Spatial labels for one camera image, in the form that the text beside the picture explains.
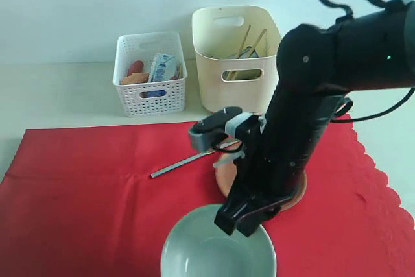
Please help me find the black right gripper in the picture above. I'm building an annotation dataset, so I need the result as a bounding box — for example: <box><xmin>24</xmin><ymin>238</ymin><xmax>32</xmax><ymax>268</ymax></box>
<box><xmin>214</xmin><ymin>82</ymin><xmax>344</xmax><ymax>237</ymax></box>

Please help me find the pale blue ceramic bowl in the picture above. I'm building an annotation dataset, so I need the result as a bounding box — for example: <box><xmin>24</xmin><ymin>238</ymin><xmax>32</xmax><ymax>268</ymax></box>
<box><xmin>160</xmin><ymin>204</ymin><xmax>277</xmax><ymax>276</ymax></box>

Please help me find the brown wooden plate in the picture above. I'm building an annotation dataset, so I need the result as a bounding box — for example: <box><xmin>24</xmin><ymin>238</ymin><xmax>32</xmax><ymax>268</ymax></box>
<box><xmin>213</xmin><ymin>154</ymin><xmax>307</xmax><ymax>211</ymax></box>

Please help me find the silver table knife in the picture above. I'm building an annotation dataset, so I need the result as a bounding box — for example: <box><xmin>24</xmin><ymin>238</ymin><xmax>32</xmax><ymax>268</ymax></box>
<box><xmin>150</xmin><ymin>141</ymin><xmax>240</xmax><ymax>178</ymax></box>

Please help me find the blue white milk carton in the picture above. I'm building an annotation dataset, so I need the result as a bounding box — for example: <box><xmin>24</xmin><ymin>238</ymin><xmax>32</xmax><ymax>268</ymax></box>
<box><xmin>148</xmin><ymin>53</ymin><xmax>178</xmax><ymax>82</ymax></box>

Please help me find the orange fried chicken piece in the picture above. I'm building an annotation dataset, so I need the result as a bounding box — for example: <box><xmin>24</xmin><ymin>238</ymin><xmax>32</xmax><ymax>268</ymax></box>
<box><xmin>120</xmin><ymin>73</ymin><xmax>149</xmax><ymax>85</ymax></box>

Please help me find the red sausage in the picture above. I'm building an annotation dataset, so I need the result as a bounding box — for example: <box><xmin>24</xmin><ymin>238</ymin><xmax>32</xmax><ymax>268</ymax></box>
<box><xmin>127</xmin><ymin>60</ymin><xmax>145</xmax><ymax>76</ymax></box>

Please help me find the stainless steel cup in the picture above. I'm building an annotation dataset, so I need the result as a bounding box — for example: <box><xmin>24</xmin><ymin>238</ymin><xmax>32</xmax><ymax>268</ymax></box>
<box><xmin>228</xmin><ymin>46</ymin><xmax>259</xmax><ymax>59</ymax></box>

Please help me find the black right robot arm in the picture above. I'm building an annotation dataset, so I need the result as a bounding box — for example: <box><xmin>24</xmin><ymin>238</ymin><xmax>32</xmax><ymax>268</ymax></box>
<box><xmin>215</xmin><ymin>0</ymin><xmax>414</xmax><ymax>236</ymax></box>

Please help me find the red scalloped table cloth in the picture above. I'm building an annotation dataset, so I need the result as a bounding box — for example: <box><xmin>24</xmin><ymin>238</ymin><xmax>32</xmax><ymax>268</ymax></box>
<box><xmin>1</xmin><ymin>123</ymin><xmax>414</xmax><ymax>276</ymax></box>

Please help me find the cream plastic bin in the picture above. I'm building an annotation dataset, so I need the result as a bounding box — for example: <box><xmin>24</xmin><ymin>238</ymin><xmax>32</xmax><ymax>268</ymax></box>
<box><xmin>192</xmin><ymin>6</ymin><xmax>281</xmax><ymax>113</ymax></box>

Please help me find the white woven plastic basket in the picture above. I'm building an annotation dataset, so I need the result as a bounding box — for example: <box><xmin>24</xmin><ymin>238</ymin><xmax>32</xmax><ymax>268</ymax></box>
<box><xmin>112</xmin><ymin>32</ymin><xmax>187</xmax><ymax>117</ymax></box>

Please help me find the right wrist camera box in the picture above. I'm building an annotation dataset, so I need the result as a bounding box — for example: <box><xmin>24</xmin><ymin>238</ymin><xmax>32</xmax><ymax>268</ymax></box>
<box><xmin>188</xmin><ymin>106</ymin><xmax>260</xmax><ymax>152</ymax></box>

